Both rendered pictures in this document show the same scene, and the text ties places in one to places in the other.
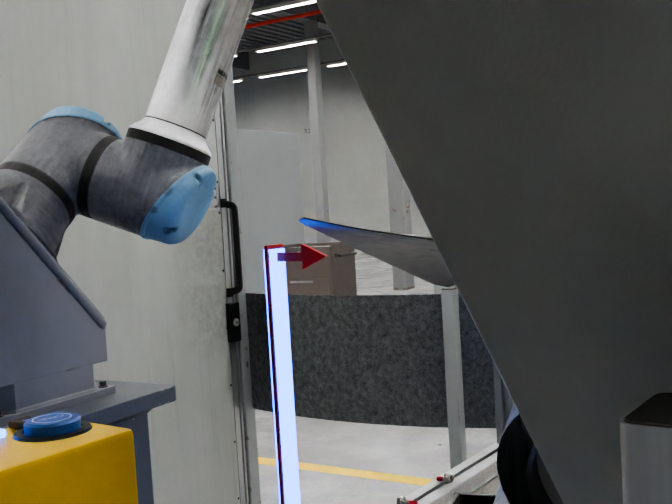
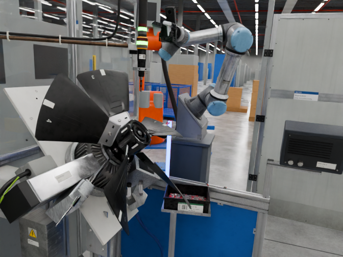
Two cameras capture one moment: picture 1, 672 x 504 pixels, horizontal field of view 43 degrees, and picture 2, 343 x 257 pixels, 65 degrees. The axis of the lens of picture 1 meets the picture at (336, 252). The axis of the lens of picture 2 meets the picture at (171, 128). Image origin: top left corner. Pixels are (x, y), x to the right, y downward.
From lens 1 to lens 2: 1.42 m
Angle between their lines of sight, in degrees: 75
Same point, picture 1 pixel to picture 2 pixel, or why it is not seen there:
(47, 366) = (187, 131)
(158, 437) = (334, 176)
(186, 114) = (216, 89)
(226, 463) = not seen: outside the picture
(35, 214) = (193, 104)
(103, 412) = (189, 143)
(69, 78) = (326, 57)
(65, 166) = (203, 96)
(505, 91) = not seen: hidden behind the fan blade
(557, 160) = not seen: hidden behind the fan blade
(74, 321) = (194, 125)
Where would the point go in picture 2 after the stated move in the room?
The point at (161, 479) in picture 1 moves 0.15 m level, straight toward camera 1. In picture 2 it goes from (331, 188) to (321, 191)
